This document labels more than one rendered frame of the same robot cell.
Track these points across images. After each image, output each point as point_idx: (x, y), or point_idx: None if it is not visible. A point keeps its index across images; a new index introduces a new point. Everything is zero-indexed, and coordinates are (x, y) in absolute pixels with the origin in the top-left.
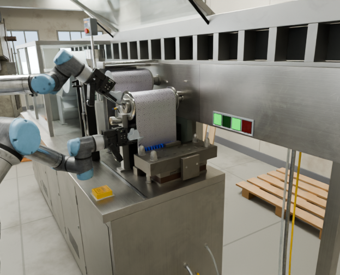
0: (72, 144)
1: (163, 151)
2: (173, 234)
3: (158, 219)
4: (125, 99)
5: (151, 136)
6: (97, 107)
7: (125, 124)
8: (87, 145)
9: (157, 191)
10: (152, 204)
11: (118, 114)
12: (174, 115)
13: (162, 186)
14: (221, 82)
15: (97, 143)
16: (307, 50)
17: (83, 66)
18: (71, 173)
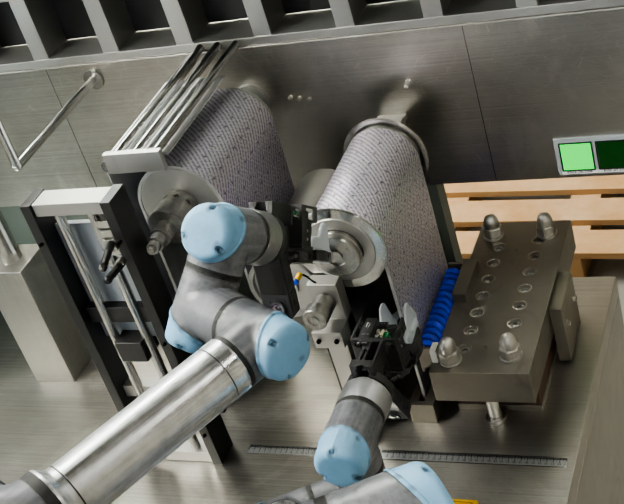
0: (354, 455)
1: (481, 317)
2: (608, 503)
3: (592, 491)
4: (340, 237)
5: (418, 294)
6: (31, 286)
7: (346, 303)
8: (375, 429)
9: (557, 427)
10: (581, 466)
11: (309, 287)
12: (427, 200)
13: (546, 407)
14: (569, 60)
15: (383, 408)
16: None
17: (263, 219)
18: None
